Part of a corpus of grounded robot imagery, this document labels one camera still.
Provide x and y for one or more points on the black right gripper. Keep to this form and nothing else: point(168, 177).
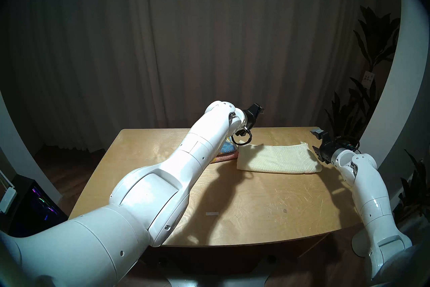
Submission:
point(331, 150)

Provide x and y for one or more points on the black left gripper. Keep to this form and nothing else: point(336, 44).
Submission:
point(251, 116)

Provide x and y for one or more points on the cream dotted towel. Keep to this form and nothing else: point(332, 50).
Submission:
point(278, 158)

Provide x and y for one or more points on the colourful sun print towel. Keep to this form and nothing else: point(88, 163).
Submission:
point(228, 153)

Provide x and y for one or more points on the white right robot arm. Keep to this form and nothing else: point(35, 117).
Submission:
point(369, 195)

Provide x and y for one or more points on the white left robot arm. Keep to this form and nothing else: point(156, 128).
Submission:
point(141, 195)

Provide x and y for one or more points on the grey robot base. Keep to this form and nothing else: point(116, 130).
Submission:
point(215, 281)

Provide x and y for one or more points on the white paper plant tag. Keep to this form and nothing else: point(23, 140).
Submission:
point(368, 79)

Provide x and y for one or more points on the small dark potted plant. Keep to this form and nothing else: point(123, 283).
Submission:
point(415, 185)

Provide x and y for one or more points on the white round plant pot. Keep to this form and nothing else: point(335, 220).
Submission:
point(359, 244)

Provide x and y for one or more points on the tall dark leafy plant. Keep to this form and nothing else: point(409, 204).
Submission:
point(373, 41)

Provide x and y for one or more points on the beige pleated curtain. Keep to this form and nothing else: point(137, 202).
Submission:
point(168, 37)

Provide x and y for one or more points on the black computer tower RGB lights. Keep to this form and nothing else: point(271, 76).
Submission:
point(37, 212)

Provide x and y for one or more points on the white box device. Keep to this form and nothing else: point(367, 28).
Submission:
point(6, 199)

